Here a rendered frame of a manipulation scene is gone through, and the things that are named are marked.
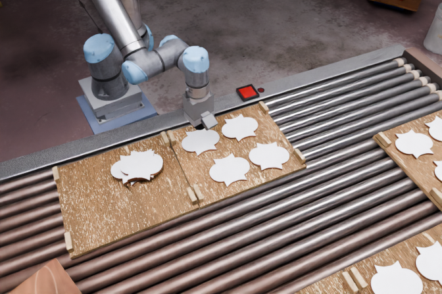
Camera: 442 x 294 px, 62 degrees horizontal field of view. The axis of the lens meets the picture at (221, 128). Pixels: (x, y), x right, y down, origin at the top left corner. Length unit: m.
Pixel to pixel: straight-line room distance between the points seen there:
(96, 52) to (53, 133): 1.54
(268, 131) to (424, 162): 0.57
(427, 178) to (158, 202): 0.92
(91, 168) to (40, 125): 1.66
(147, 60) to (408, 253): 0.96
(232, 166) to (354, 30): 2.78
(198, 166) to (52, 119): 1.87
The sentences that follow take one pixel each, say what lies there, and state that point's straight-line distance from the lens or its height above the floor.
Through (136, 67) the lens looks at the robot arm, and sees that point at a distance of 1.12.
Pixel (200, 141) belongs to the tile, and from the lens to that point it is 1.38.
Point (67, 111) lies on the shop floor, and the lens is 3.04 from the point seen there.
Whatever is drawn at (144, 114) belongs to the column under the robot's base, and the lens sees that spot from 1.61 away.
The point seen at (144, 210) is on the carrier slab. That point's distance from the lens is 1.25.
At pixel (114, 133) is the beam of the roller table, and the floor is 0.92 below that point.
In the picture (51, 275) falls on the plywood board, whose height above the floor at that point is 1.04.
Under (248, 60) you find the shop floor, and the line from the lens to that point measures 3.30.
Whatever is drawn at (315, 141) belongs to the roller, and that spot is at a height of 0.91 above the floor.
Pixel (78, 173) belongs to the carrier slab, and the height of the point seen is 0.94.
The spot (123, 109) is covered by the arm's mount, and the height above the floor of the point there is 0.90.
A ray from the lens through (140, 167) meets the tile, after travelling 1.29.
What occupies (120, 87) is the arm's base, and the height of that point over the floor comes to 1.01.
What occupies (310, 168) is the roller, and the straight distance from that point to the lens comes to 1.38.
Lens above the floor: 2.00
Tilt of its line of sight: 48 degrees down
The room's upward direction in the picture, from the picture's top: straight up
